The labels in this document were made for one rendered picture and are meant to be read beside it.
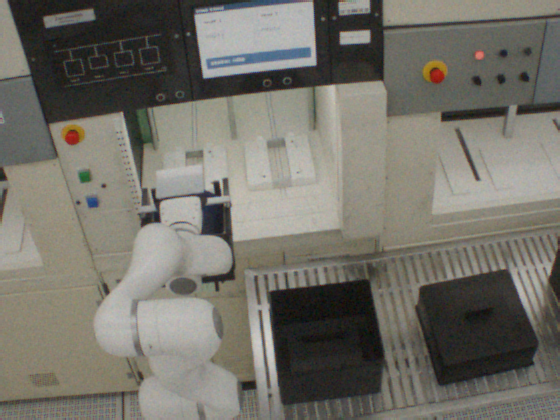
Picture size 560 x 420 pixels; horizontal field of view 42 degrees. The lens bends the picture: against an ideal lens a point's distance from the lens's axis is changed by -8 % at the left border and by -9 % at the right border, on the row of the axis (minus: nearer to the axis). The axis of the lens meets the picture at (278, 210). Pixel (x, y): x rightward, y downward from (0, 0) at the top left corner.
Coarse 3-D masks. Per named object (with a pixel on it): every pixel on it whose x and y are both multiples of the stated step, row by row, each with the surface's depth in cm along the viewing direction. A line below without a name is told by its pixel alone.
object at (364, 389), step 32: (288, 288) 210; (320, 288) 211; (352, 288) 213; (288, 320) 221; (320, 320) 222; (352, 320) 221; (288, 352) 213; (320, 352) 214; (352, 352) 213; (288, 384) 196; (320, 384) 197; (352, 384) 199
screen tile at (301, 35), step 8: (280, 8) 177; (288, 8) 177; (264, 16) 178; (272, 16) 178; (280, 16) 178; (288, 16) 179; (296, 16) 179; (304, 16) 179; (264, 24) 180; (272, 24) 180; (296, 24) 180; (304, 24) 181; (272, 32) 182; (280, 32) 182; (288, 32) 182; (296, 32) 182; (304, 32) 182; (264, 40) 183; (272, 40) 183; (280, 40) 183; (288, 40) 184; (296, 40) 184; (304, 40) 184
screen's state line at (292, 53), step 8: (296, 48) 186; (304, 48) 186; (232, 56) 185; (240, 56) 186; (248, 56) 186; (256, 56) 186; (264, 56) 186; (272, 56) 187; (280, 56) 187; (288, 56) 187; (296, 56) 187; (304, 56) 188; (208, 64) 186; (216, 64) 187; (224, 64) 187; (232, 64) 187; (240, 64) 187
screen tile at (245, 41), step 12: (204, 24) 178; (216, 24) 178; (228, 24) 178; (240, 24) 179; (252, 24) 179; (240, 36) 181; (252, 36) 182; (216, 48) 183; (228, 48) 184; (240, 48) 184
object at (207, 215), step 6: (216, 204) 206; (204, 210) 207; (210, 210) 207; (216, 210) 207; (156, 216) 207; (204, 216) 208; (210, 216) 209; (216, 216) 209; (156, 222) 208; (204, 222) 210; (210, 222) 210; (216, 222) 210; (222, 222) 211; (204, 228) 211; (210, 228) 212; (216, 228) 212; (222, 228) 212; (204, 234) 213; (210, 234) 213
